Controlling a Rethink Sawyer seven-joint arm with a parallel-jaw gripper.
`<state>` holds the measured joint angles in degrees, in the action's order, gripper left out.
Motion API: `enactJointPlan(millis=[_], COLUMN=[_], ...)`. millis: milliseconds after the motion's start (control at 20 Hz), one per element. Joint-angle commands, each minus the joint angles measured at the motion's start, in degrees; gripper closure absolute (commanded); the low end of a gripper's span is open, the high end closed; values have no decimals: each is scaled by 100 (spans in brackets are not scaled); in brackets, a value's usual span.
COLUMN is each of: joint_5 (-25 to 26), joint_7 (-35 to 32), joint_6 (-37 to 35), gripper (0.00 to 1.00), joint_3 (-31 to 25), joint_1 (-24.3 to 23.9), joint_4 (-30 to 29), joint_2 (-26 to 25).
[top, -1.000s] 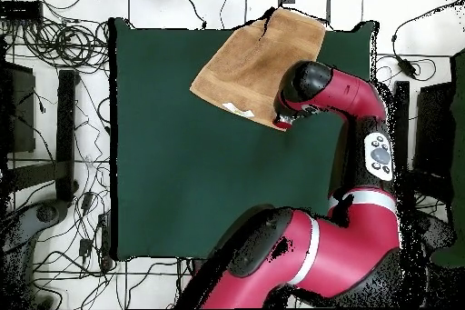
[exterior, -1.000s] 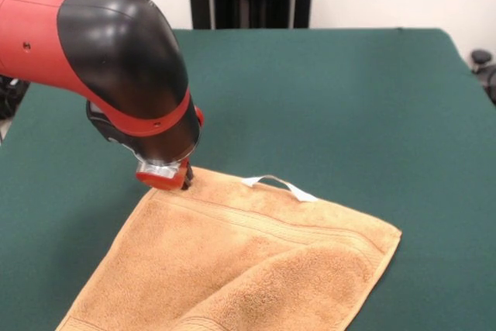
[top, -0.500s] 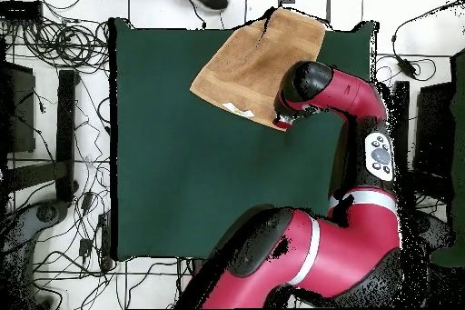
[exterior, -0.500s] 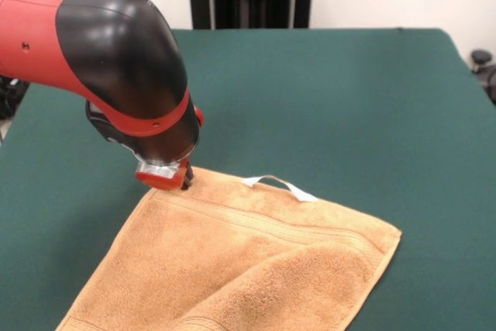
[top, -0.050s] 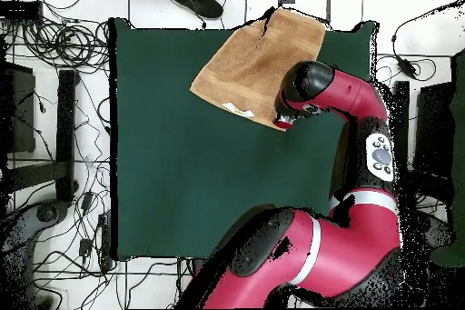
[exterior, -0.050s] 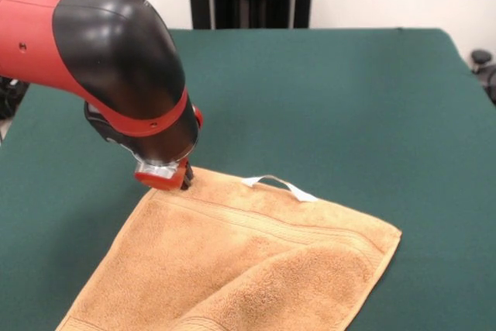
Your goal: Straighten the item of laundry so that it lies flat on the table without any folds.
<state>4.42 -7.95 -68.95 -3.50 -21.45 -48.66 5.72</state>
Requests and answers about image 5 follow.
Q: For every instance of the black flat device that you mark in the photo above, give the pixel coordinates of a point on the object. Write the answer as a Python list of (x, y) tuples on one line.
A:
[(20, 10)]

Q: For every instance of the black stand leg bar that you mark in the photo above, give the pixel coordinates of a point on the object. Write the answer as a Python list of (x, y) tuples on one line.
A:
[(402, 113), (66, 124)]

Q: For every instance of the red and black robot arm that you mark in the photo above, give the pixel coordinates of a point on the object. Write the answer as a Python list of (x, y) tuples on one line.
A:
[(345, 248)]

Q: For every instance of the black power strip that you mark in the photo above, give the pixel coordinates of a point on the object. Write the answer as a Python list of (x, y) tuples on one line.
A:
[(104, 241)]

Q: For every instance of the dark stand base foot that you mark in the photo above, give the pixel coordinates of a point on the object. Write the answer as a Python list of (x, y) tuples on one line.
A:
[(47, 212)]

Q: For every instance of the dark green table cloth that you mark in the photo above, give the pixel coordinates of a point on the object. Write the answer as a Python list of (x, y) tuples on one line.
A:
[(181, 179)]

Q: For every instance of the tan terry towel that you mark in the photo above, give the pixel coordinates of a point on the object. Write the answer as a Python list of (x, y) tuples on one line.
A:
[(247, 70)]

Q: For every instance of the small black power adapter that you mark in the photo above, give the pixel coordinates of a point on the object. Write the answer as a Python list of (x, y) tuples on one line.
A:
[(85, 247)]

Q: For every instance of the dark flat box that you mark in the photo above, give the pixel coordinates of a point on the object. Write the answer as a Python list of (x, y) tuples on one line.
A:
[(20, 106), (432, 132)]

